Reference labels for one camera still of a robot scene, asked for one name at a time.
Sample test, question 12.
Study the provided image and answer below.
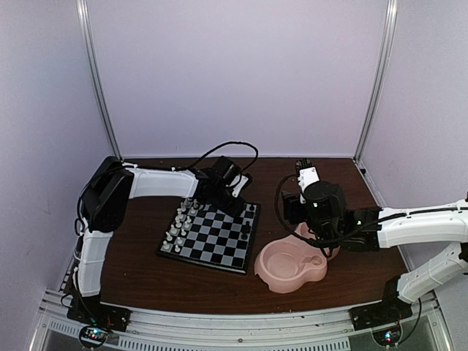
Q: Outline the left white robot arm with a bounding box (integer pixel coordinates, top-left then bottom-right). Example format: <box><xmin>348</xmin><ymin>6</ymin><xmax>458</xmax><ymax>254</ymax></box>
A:
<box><xmin>72</xmin><ymin>156</ymin><xmax>252</xmax><ymax>325</ymax></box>

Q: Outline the aluminium frame post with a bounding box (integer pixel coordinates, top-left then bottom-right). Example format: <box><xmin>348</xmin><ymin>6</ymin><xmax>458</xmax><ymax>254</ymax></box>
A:
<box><xmin>76</xmin><ymin>0</ymin><xmax>123</xmax><ymax>160</ymax></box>
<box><xmin>353</xmin><ymin>0</ymin><xmax>399</xmax><ymax>163</ymax></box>

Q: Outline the left black cable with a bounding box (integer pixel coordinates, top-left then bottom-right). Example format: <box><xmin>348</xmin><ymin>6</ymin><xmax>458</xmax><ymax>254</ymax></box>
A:
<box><xmin>171</xmin><ymin>140</ymin><xmax>259</xmax><ymax>184</ymax></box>

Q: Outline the black and white chessboard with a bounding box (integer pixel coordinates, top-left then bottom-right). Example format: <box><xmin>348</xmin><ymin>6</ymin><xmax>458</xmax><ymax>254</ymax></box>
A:
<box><xmin>156</xmin><ymin>202</ymin><xmax>260</xmax><ymax>274</ymax></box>

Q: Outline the right aluminium frame post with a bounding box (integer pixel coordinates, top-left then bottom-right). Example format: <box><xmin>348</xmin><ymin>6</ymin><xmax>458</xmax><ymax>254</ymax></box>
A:
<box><xmin>353</xmin><ymin>0</ymin><xmax>399</xmax><ymax>163</ymax></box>

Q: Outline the left aluminium frame post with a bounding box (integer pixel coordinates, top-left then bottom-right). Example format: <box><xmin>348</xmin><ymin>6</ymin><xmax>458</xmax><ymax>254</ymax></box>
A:
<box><xmin>76</xmin><ymin>0</ymin><xmax>123</xmax><ymax>160</ymax></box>

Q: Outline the front aluminium rail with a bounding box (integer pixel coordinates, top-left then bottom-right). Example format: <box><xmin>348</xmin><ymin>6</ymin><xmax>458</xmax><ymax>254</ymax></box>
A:
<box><xmin>26</xmin><ymin>290</ymin><xmax>454</xmax><ymax>350</ymax></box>

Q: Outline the black king chess piece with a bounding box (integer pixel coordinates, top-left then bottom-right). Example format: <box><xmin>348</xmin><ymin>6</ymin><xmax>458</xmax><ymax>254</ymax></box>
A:
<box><xmin>241</xmin><ymin>226</ymin><xmax>249</xmax><ymax>240</ymax></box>

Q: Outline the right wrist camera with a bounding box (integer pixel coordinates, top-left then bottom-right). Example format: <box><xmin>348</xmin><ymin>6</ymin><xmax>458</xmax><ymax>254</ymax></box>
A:
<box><xmin>295</xmin><ymin>158</ymin><xmax>320</xmax><ymax>204</ymax></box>

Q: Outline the white queen piece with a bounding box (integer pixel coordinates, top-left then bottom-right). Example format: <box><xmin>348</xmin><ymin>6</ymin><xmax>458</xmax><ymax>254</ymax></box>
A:
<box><xmin>175</xmin><ymin>208</ymin><xmax>184</xmax><ymax>222</ymax></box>

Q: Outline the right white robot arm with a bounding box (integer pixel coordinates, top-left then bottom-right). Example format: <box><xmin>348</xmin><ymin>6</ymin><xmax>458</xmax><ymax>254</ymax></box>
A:
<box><xmin>275</xmin><ymin>181</ymin><xmax>467</xmax><ymax>323</ymax></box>

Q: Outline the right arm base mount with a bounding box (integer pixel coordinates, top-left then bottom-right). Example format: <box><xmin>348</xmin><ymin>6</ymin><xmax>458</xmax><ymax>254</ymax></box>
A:
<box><xmin>350</xmin><ymin>302</ymin><xmax>412</xmax><ymax>331</ymax></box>

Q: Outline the pink double pet bowl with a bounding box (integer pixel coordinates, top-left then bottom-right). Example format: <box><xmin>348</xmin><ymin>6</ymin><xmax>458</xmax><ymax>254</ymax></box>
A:
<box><xmin>254</xmin><ymin>235</ymin><xmax>340</xmax><ymax>294</ymax></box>

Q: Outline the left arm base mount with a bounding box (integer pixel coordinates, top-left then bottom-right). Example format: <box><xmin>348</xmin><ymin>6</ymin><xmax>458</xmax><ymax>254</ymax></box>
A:
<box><xmin>67</xmin><ymin>304</ymin><xmax>131</xmax><ymax>332</ymax></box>

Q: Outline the white bishop piece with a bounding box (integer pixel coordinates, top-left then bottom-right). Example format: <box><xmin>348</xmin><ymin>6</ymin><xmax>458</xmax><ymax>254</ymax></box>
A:
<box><xmin>168</xmin><ymin>224</ymin><xmax>178</xmax><ymax>235</ymax></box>

